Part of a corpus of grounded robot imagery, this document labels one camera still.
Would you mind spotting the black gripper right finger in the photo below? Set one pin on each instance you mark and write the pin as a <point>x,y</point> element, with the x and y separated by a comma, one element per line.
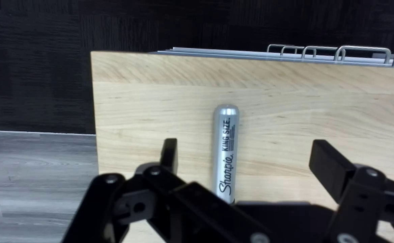
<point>336,170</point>

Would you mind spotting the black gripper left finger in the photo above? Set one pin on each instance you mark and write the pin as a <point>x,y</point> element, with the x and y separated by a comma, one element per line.
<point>116,203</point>

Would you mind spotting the black and silver marker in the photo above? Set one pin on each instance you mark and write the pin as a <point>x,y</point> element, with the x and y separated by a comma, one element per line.
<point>225,149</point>

